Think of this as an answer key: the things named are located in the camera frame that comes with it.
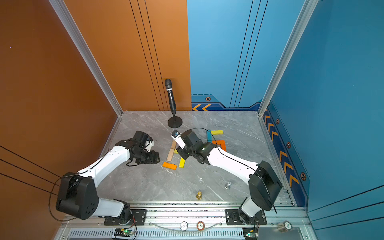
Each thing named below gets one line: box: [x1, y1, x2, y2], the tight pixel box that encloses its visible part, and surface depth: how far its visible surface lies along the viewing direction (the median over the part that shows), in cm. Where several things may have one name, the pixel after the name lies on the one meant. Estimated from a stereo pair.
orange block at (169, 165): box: [162, 162, 178, 170], surface depth 92 cm
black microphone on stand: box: [165, 79, 183, 129], surface depth 98 cm
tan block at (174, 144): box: [171, 139, 177, 149], surface depth 101 cm
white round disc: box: [179, 221, 189, 231], surface depth 72 cm
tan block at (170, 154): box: [166, 148, 175, 162], surface depth 96 cm
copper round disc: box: [196, 220, 205, 231], surface depth 73 cm
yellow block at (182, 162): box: [178, 157, 186, 168], surface depth 93 cm
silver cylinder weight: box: [224, 181, 231, 190], surface depth 83 cm
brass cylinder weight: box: [196, 191, 203, 200], surface depth 79 cm
